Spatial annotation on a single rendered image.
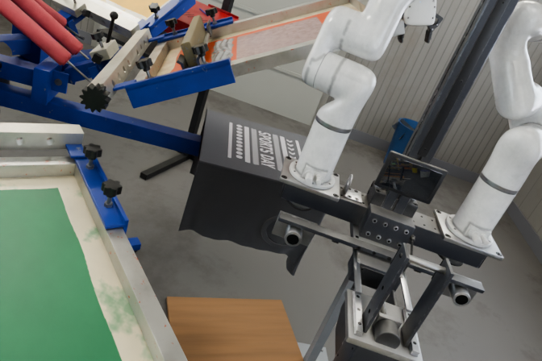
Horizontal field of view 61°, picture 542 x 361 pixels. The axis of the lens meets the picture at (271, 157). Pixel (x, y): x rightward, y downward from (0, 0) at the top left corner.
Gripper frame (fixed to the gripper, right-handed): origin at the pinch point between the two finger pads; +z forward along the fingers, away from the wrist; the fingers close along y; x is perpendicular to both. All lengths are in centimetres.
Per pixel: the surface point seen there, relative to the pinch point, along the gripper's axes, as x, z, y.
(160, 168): 122, 116, -115
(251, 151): -6, 39, -55
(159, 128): -1, 32, -88
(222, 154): -14, 36, -65
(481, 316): 47, 183, 90
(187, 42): -20, -3, -74
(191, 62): -21, 2, -73
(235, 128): 10, 37, -61
